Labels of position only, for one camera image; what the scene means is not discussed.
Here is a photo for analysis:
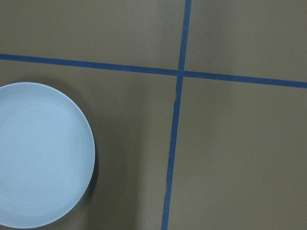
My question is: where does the light blue plate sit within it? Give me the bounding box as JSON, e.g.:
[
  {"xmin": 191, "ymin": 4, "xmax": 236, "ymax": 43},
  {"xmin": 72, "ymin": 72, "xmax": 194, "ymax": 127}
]
[{"xmin": 0, "ymin": 82, "xmax": 95, "ymax": 229}]

